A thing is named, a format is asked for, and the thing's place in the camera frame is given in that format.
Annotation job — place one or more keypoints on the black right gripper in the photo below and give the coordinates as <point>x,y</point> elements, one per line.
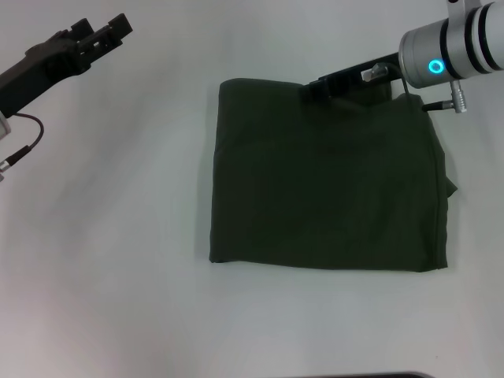
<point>354,76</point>

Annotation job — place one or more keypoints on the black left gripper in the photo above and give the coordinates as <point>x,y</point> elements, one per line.
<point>35,75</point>

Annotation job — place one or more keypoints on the dark green printed t-shirt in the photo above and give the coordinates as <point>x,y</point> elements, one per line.
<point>327,177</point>

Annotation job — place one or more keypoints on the dark rounded robot base edge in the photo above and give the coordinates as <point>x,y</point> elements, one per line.
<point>354,375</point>

